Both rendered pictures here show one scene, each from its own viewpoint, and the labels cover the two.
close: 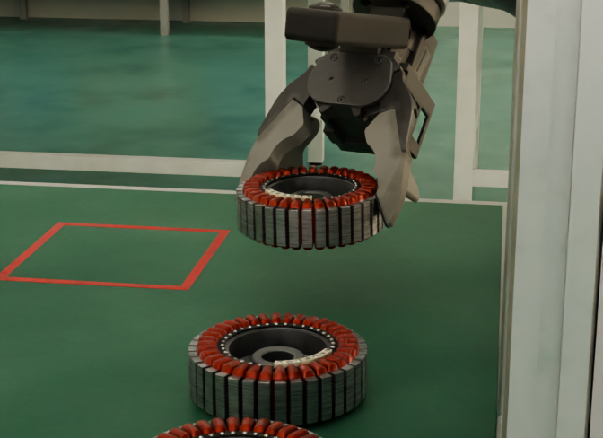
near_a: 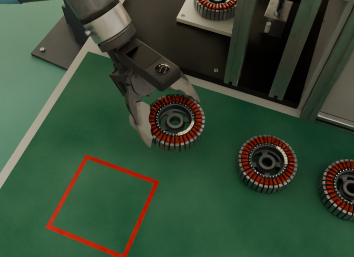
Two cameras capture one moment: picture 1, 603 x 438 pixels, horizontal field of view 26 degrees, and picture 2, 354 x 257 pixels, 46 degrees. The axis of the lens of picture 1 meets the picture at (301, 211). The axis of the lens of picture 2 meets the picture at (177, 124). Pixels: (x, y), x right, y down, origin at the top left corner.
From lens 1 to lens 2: 102 cm
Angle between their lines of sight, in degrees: 70
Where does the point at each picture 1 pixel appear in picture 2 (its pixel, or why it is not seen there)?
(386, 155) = (185, 87)
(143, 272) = (133, 196)
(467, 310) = (202, 96)
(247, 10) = not seen: outside the picture
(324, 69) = (137, 83)
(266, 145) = (145, 124)
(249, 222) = (186, 147)
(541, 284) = not seen: outside the picture
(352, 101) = not seen: hidden behind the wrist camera
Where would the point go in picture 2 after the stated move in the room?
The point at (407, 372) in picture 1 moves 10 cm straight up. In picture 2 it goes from (251, 127) to (259, 101)
